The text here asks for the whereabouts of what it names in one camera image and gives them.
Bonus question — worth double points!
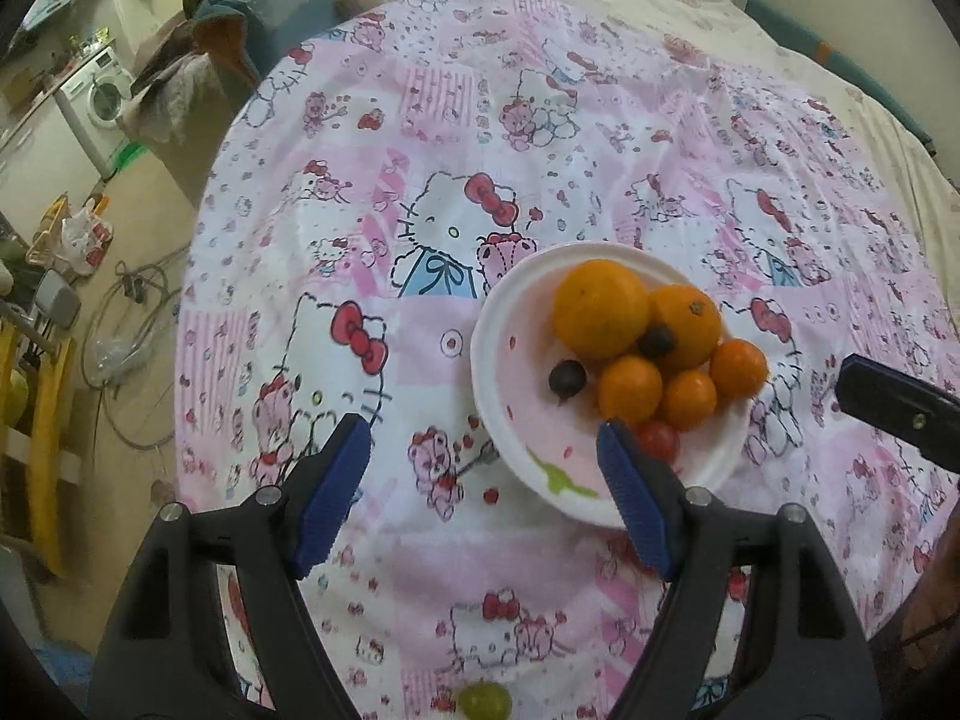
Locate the pink cartoon printed blanket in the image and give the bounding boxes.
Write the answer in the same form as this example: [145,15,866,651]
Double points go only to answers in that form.
[174,0,960,720]

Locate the clear plastic bag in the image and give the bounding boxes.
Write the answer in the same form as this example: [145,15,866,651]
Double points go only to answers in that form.
[90,334,143,383]

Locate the green grape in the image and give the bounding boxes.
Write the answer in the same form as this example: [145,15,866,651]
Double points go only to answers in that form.
[457,680,513,720]

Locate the white washing machine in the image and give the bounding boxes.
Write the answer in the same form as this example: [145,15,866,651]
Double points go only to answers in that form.
[56,45,136,166]

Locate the red cherry tomato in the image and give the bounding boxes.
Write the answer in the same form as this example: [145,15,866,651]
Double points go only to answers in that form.
[636,420,682,462]

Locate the orange bag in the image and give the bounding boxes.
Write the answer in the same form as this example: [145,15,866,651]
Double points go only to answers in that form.
[26,195,72,263]

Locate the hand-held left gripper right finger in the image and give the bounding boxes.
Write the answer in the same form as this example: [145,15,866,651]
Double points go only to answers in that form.
[596,420,882,720]

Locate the teal cushion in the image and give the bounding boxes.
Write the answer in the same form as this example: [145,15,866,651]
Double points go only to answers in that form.
[742,0,938,158]

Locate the pile of dark clothes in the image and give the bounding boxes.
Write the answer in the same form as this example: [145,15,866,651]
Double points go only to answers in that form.
[127,0,346,143]

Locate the pink speckled plate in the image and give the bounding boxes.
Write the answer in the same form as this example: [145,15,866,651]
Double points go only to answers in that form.
[470,241,753,527]

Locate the small orange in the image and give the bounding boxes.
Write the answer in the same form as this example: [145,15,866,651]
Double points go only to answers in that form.
[709,339,770,400]
[598,355,665,425]
[660,370,719,431]

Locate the white plastic bag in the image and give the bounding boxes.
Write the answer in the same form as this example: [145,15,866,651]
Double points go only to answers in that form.
[60,195,113,275]

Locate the large orange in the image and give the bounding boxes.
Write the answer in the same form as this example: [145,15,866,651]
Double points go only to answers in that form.
[553,259,650,359]
[646,285,722,372]

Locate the tangled floor cables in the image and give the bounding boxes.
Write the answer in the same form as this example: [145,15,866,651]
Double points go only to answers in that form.
[82,259,196,451]

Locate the grey box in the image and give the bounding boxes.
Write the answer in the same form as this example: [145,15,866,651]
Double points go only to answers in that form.
[34,270,82,329]

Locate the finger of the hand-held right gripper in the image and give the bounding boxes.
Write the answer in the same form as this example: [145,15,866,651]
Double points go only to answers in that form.
[835,355,960,470]

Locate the yellow chair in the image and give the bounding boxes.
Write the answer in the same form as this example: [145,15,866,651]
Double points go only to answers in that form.
[0,315,76,578]

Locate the cream duvet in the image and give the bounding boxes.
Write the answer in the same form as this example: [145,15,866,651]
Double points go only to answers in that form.
[334,0,960,188]

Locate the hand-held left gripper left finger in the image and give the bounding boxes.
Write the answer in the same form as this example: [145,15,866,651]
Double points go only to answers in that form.
[86,412,374,720]

